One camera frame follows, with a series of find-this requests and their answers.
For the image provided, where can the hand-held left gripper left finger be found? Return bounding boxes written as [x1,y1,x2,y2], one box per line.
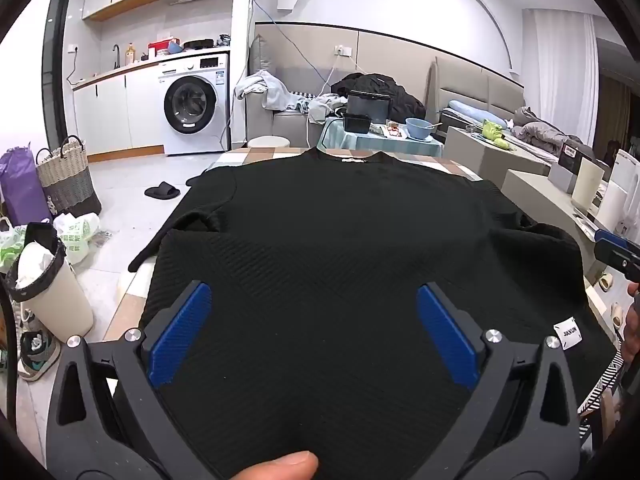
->
[46,281,236,480]

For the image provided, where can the large black box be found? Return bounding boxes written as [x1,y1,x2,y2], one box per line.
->
[346,90,391,125]

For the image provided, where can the grey sneaker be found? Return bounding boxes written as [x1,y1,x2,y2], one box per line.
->
[17,330,63,382]

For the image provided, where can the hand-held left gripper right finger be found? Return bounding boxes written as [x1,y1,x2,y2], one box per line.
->
[416,281,583,480]

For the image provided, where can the black knit sweater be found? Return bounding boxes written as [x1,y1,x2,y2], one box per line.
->
[127,149,618,480]

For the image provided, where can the person's right hand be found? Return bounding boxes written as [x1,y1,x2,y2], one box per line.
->
[620,282,640,361]

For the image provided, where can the grey cardboard box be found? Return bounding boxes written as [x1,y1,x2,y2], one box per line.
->
[547,140,596,193]

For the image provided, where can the green printed plastic bag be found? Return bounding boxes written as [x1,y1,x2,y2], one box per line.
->
[0,217,27,273]

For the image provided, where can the white curtain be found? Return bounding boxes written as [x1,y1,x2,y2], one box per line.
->
[522,7,601,111]

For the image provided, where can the white trash bin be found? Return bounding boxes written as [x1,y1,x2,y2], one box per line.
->
[5,222,96,346]

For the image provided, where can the small black container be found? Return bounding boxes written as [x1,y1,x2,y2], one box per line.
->
[342,112,373,135]

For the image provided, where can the white washing machine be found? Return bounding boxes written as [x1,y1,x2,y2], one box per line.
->
[159,54,231,156]

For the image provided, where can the white appliance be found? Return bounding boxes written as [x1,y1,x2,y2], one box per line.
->
[595,149,640,233]

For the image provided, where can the blue bowl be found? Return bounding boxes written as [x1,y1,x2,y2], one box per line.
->
[405,117,435,141]

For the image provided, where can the green plush toy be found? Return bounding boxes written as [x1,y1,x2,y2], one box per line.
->
[472,119,511,150]

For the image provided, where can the wicker basket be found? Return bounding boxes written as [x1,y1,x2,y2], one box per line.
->
[35,135,103,218]

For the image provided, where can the beige padded headboard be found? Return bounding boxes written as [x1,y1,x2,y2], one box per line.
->
[430,55,526,116]

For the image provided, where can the large grey cabinet block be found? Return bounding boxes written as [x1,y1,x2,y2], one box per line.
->
[500,169,626,311]

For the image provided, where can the person's left hand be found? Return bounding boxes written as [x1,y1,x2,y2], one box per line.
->
[234,451,320,480]

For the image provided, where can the cream canister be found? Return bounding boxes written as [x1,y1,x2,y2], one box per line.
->
[572,160,606,206]

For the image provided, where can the black jacket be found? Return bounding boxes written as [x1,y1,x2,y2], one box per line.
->
[330,72,427,123]

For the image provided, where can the round white stool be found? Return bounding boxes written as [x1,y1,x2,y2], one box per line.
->
[247,135,292,150]

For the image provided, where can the low grey cabinet block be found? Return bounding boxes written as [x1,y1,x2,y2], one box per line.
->
[444,125,558,188]

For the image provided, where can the light grey clothes pile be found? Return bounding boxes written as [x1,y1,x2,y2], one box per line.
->
[235,70,346,123]

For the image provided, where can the black slipper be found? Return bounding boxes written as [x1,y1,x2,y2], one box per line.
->
[144,181,182,201]

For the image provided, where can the grey sofa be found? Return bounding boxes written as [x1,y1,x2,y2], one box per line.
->
[246,35,331,150]

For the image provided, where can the black white striped cloth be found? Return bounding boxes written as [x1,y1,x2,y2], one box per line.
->
[577,350,626,416]

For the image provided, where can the small table with teal cloth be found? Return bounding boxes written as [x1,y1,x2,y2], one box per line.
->
[317,117,445,158]

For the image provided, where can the blue pillow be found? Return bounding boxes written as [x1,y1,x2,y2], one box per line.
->
[447,100,488,121]

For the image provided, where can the purple bag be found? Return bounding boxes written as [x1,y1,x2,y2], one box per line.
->
[0,146,53,228]

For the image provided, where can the white plastic bag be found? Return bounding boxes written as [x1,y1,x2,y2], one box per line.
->
[52,212,101,266]

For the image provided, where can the grey bed blanket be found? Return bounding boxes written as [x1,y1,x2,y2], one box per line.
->
[512,107,596,156]

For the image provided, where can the white lower cabinets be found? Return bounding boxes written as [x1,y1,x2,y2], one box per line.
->
[72,67,166,161]

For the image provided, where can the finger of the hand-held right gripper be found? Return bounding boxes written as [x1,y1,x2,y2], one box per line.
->
[594,229,640,278]

